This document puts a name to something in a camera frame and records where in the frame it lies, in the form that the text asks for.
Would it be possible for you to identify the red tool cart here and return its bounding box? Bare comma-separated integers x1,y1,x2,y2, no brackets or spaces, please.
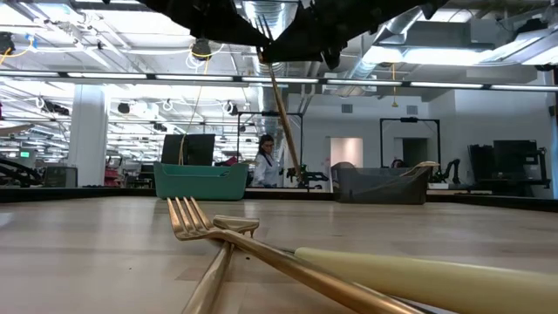
103,155,125,188

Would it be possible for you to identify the silver ventilation duct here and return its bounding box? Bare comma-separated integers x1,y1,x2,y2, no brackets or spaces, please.
242,0,302,136
339,8,437,99

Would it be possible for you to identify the black monitor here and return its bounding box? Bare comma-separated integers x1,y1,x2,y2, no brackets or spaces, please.
160,133,216,167

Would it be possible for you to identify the yellow cable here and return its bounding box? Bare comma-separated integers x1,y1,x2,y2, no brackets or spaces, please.
177,56,210,167

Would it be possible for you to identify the dark grey plastic bin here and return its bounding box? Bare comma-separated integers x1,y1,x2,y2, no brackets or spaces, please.
334,164,431,206

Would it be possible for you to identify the teal plastic bin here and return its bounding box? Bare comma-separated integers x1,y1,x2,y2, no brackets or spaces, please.
152,160,249,201

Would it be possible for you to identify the white structural column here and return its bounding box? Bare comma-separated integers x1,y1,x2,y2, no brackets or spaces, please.
67,84,109,188

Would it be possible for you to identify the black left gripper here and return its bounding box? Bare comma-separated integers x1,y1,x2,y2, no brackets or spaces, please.
139,0,271,48

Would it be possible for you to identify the black station frame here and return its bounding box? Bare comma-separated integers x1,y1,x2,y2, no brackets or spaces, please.
236,111,305,188
378,116,442,175

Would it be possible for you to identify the black round camera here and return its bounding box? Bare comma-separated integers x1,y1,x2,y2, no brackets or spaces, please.
190,38,214,62

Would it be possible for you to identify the black aluminium table frame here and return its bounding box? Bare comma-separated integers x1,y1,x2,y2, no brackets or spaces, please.
0,186,558,214

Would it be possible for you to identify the black monitor workstation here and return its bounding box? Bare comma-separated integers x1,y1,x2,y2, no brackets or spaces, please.
467,139,552,197

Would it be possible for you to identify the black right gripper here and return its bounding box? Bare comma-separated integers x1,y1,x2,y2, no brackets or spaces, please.
262,0,450,71

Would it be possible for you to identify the dark grey cabinet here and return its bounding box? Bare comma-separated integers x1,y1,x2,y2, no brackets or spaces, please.
42,165,79,189

